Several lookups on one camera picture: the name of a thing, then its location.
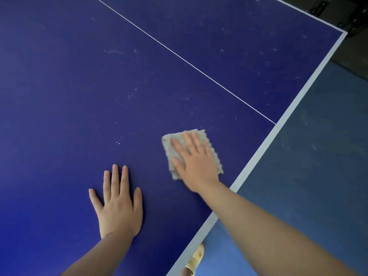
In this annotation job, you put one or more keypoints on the person's left hand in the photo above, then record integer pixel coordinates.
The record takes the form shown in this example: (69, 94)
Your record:
(120, 212)

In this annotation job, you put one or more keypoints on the person's right hand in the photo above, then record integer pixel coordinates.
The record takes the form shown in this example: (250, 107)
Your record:
(199, 172)

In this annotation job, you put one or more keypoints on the grey cleaning cloth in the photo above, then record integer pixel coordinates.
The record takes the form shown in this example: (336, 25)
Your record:
(169, 149)

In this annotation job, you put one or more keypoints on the person's left forearm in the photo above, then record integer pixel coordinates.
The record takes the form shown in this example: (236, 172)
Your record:
(100, 255)

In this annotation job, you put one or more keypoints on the person's right forearm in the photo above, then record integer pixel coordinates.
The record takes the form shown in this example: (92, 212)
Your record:
(273, 235)

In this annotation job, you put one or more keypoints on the blue table tennis table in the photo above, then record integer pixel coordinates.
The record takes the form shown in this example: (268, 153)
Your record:
(115, 83)

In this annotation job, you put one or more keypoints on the cream right slipper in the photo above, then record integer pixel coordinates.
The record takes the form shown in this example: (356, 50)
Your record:
(197, 260)

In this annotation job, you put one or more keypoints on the black caster wheel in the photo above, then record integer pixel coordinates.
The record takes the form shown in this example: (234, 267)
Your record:
(316, 9)

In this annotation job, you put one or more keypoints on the black equipment base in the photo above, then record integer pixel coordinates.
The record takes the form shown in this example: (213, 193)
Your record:
(355, 24)

